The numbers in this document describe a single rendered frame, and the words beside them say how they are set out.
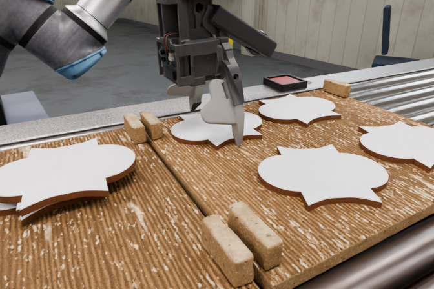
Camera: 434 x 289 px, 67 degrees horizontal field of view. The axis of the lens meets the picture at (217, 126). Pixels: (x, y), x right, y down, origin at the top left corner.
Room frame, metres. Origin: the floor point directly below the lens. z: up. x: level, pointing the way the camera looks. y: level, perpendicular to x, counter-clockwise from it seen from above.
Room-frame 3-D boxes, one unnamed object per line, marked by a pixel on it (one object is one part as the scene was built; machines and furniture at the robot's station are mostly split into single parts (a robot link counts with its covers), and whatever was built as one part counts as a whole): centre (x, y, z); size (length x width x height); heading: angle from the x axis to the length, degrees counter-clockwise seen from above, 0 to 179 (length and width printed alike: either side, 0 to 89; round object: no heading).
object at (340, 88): (0.64, -0.24, 0.95); 0.06 x 0.02 x 0.03; 29
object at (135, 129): (0.44, 0.12, 0.95); 0.06 x 0.02 x 0.03; 28
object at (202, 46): (0.45, 0.03, 1.08); 0.09 x 0.08 x 0.12; 119
